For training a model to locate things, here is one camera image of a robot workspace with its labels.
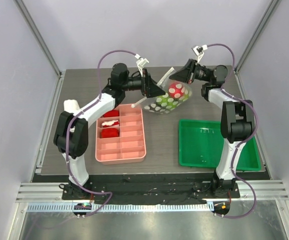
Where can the green fake apple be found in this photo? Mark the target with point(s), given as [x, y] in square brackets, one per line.
[165, 103]

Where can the white crumpled cloth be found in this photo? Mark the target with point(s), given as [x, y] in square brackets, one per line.
[72, 106]

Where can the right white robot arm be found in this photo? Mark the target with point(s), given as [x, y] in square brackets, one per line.
[237, 123]

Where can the red fake apple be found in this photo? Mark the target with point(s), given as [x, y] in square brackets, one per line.
[176, 90]

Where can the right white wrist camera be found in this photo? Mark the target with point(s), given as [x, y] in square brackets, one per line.
[199, 51]

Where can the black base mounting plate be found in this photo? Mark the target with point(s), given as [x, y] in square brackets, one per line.
[145, 189]

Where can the clear polka dot zip bag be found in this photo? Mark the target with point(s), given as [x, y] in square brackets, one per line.
[149, 104]

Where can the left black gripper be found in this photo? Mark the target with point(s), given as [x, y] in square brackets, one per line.
[149, 87]

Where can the green plastic tray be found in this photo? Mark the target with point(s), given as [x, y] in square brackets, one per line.
[200, 145]

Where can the right aluminium frame post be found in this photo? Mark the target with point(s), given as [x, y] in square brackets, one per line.
[266, 17]

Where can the pink divided organizer tray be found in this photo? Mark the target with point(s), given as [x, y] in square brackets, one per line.
[130, 146]

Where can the red fabric item bottom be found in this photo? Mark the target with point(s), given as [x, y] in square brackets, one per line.
[109, 133]

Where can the left aluminium frame post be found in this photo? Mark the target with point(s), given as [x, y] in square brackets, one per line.
[37, 35]

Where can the red fabric item top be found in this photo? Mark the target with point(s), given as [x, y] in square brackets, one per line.
[112, 113]

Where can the aluminium frame post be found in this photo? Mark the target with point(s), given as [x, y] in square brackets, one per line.
[37, 35]
[266, 17]

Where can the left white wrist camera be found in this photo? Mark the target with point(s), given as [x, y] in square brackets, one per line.
[140, 63]

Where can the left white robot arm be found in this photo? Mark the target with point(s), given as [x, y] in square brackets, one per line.
[73, 146]

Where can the red white fabric item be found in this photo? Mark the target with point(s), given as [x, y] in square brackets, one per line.
[111, 123]

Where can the white slotted cable duct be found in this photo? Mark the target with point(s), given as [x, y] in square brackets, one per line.
[76, 207]

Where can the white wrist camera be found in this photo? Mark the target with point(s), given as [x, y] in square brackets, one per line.
[140, 63]
[199, 51]

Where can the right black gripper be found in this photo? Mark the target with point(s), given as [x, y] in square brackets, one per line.
[191, 71]

